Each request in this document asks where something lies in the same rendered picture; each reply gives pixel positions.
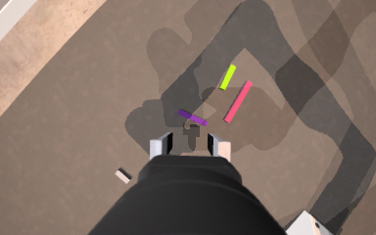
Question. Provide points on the lime green rod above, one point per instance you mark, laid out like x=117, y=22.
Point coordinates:
x=227, y=77

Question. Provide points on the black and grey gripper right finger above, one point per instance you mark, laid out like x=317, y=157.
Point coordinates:
x=218, y=147

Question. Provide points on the purple rod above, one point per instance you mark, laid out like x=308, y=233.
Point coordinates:
x=195, y=119

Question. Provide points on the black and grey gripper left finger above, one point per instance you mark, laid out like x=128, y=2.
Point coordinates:
x=161, y=146

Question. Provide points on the pink rod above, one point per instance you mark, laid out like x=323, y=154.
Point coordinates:
x=238, y=101

